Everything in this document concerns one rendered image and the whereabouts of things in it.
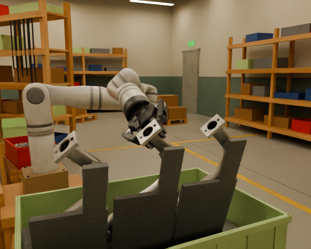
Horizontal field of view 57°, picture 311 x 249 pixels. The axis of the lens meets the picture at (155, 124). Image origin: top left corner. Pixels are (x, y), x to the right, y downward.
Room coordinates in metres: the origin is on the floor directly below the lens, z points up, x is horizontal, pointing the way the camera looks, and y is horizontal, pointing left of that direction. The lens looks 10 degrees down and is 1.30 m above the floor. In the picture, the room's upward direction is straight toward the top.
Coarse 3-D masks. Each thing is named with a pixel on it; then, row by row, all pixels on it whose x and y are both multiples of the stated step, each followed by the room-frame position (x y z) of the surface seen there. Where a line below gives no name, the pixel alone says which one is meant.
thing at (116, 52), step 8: (80, 48) 9.77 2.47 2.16; (88, 48) 9.88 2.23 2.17; (96, 48) 9.93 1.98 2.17; (104, 48) 10.04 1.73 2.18; (112, 48) 10.52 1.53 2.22; (120, 48) 10.30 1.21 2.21; (80, 56) 10.13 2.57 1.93; (112, 56) 10.07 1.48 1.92; (120, 56) 10.18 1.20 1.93; (32, 64) 9.18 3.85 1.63; (40, 64) 9.27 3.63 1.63; (80, 64) 10.16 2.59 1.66; (64, 72) 9.47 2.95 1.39; (80, 72) 9.66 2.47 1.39; (88, 72) 9.76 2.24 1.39; (96, 72) 9.86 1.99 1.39; (104, 72) 9.96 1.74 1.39; (112, 72) 10.06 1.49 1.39
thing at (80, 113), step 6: (66, 108) 7.96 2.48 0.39; (78, 108) 8.39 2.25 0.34; (78, 114) 8.38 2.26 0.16; (84, 114) 8.51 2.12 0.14; (90, 114) 8.51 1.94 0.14; (54, 120) 7.63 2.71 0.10; (60, 120) 7.53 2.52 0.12; (66, 120) 7.43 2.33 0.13; (78, 120) 8.28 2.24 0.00; (90, 120) 8.21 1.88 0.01
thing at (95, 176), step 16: (96, 176) 0.50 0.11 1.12; (96, 192) 0.52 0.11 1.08; (96, 208) 0.53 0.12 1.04; (32, 224) 0.50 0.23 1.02; (48, 224) 0.51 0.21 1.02; (64, 224) 0.53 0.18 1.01; (80, 224) 0.54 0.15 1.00; (96, 224) 0.55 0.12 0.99; (32, 240) 0.52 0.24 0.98; (48, 240) 0.53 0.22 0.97; (64, 240) 0.54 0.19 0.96; (80, 240) 0.56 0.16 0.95; (96, 240) 0.57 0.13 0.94
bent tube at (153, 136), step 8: (144, 128) 0.61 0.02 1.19; (152, 128) 0.61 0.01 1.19; (160, 128) 0.58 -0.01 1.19; (144, 136) 0.60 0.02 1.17; (152, 136) 0.58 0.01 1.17; (160, 136) 0.60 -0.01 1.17; (144, 144) 0.58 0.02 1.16; (152, 144) 0.60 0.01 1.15; (160, 144) 0.60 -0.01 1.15; (168, 144) 0.61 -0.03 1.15; (152, 184) 0.66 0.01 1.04; (144, 192) 0.65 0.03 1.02; (112, 216) 0.64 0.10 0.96; (112, 224) 0.64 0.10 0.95
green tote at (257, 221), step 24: (192, 168) 1.01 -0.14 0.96; (48, 192) 0.80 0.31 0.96; (72, 192) 0.83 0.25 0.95; (120, 192) 0.89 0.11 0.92; (240, 192) 0.81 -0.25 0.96; (24, 216) 0.77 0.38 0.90; (240, 216) 0.80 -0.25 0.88; (264, 216) 0.72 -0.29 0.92; (288, 216) 0.65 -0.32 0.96; (216, 240) 0.56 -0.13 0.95; (240, 240) 0.59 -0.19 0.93; (264, 240) 0.63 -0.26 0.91
